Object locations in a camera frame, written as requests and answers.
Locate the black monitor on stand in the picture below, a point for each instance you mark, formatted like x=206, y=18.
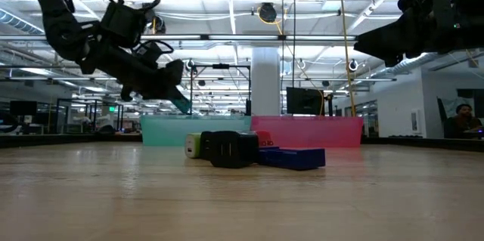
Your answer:
x=304, y=101

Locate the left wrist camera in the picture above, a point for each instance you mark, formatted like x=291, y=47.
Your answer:
x=123, y=23

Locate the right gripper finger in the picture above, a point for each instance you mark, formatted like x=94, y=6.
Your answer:
x=412, y=35
x=382, y=46

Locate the black charging adapter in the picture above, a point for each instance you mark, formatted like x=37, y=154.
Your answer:
x=234, y=150
x=206, y=146

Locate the pink translucent plastic bin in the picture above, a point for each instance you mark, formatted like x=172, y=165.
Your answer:
x=332, y=131

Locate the white building pillar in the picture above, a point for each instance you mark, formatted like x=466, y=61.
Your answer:
x=265, y=82

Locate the green white charging adapter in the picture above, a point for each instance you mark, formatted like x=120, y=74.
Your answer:
x=192, y=146

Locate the small dark monitor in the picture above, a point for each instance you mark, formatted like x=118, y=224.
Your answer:
x=22, y=108

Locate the person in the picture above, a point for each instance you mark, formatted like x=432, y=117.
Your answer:
x=463, y=122

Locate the long ceiling light bar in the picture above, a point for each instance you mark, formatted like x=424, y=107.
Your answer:
x=242, y=38

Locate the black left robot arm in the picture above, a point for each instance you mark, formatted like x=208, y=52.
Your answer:
x=53, y=18

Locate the red charging adapter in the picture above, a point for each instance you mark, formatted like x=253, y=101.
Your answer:
x=264, y=138

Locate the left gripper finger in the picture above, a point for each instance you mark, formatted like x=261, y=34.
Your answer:
x=174, y=73
x=162, y=93

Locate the teal translucent plastic bin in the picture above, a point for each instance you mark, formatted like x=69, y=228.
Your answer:
x=166, y=131

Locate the black aluminium table frame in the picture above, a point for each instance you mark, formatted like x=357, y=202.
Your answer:
x=56, y=141

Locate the navy blue digital watch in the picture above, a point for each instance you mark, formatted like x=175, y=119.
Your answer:
x=295, y=159

